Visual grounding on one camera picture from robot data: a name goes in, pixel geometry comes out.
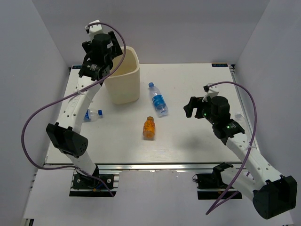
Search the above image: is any blue sticker corner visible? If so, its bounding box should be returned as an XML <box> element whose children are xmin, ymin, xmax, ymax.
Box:
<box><xmin>72</xmin><ymin>65</ymin><xmax>82</xmax><ymax>70</ymax></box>
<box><xmin>211</xmin><ymin>63</ymin><xmax>228</xmax><ymax>67</ymax></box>

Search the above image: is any cream plastic bin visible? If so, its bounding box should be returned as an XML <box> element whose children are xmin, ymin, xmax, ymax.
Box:
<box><xmin>104</xmin><ymin>46</ymin><xmax>140</xmax><ymax>105</ymax></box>

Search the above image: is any small blue-cap bottle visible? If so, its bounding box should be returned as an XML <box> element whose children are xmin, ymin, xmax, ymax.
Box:
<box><xmin>84</xmin><ymin>109</ymin><xmax>103</xmax><ymax>122</ymax></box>

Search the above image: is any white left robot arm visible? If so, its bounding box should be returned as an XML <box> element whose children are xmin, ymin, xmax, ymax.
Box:
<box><xmin>46</xmin><ymin>31</ymin><xmax>122</xmax><ymax>188</ymax></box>

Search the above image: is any blue sticker right corner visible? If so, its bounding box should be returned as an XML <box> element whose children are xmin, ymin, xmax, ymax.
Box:
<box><xmin>211</xmin><ymin>63</ymin><xmax>228</xmax><ymax>67</ymax></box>

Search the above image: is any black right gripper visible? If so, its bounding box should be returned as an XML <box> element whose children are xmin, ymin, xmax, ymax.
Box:
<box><xmin>183</xmin><ymin>97</ymin><xmax>217</xmax><ymax>125</ymax></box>

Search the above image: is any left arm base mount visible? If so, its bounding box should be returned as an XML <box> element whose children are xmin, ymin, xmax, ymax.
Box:
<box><xmin>69</xmin><ymin>171</ymin><xmax>119</xmax><ymax>198</ymax></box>

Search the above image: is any orange juice bottle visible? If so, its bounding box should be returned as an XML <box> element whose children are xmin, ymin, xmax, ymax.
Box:
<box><xmin>143</xmin><ymin>116</ymin><xmax>155</xmax><ymax>140</ymax></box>

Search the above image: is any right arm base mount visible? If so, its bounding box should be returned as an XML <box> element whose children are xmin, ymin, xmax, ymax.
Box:
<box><xmin>192</xmin><ymin>162</ymin><xmax>233</xmax><ymax>200</ymax></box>

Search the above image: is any clear white-cap bottle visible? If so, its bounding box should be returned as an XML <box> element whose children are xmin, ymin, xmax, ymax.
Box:
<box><xmin>234</xmin><ymin>112</ymin><xmax>246</xmax><ymax>124</ymax></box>

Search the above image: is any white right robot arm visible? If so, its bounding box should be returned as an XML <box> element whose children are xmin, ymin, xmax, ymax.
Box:
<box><xmin>184</xmin><ymin>96</ymin><xmax>297</xmax><ymax>219</ymax></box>

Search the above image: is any blue sticker left corner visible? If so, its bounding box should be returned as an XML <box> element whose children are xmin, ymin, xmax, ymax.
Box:
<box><xmin>72</xmin><ymin>65</ymin><xmax>82</xmax><ymax>70</ymax></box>

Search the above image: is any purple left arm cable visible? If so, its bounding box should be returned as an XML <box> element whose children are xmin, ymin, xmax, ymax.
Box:
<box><xmin>21</xmin><ymin>22</ymin><xmax>127</xmax><ymax>197</ymax></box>

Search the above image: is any aluminium table frame rail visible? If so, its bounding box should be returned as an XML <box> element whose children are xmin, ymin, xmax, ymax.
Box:
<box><xmin>44</xmin><ymin>162</ymin><xmax>250</xmax><ymax>174</ymax></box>

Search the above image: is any blue label water bottle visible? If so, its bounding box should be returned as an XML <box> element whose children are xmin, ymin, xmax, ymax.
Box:
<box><xmin>148</xmin><ymin>82</ymin><xmax>168</xmax><ymax>117</ymax></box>

